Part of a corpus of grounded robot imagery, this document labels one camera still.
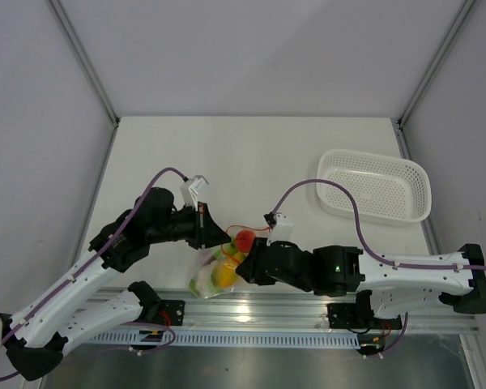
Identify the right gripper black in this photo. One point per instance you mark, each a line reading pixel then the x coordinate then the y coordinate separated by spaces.
pixel 249 269

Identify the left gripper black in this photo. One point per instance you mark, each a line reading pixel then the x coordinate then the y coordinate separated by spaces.
pixel 206 232

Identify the green apple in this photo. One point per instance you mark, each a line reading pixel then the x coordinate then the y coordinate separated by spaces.
pixel 219 255

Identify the peach orange red fruit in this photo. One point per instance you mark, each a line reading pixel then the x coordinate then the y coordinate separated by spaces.
pixel 244 240

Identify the mango yellow green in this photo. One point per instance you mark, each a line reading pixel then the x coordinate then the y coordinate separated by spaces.
pixel 223 275

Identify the clear zip bag orange zipper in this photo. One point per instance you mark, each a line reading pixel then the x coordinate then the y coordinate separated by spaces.
pixel 205 256

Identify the white cauliflower green leaves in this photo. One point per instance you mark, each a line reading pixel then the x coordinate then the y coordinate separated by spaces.
pixel 201 284

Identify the yellow orange fruit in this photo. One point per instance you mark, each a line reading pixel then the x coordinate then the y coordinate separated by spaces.
pixel 232 253

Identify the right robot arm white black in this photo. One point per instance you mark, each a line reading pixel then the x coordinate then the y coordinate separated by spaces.
pixel 384 286

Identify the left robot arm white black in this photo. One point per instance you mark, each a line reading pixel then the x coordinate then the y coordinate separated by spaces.
pixel 38 337

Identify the white perforated plastic basket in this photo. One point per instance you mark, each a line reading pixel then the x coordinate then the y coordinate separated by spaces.
pixel 387 190

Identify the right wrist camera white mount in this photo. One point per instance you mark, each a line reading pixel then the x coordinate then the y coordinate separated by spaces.
pixel 281 227

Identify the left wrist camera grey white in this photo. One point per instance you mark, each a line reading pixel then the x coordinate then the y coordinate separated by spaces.
pixel 191 189

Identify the aluminium mounting rail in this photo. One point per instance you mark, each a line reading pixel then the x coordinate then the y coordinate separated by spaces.
pixel 255 311

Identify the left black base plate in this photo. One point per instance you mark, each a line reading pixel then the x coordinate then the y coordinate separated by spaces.
pixel 166 312

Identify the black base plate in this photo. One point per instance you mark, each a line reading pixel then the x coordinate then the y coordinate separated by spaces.
pixel 348 316
pixel 166 312

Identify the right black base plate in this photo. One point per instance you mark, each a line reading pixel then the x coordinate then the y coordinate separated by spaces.
pixel 348 316

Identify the slotted white cable duct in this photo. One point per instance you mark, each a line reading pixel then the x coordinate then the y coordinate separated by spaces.
pixel 236 339

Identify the left aluminium frame post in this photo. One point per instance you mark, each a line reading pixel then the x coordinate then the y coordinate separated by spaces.
pixel 79 52

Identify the aluminium frame post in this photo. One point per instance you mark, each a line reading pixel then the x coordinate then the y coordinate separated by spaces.
pixel 448 42
pixel 79 52

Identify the right aluminium frame post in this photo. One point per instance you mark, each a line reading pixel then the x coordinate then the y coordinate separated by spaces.
pixel 448 42

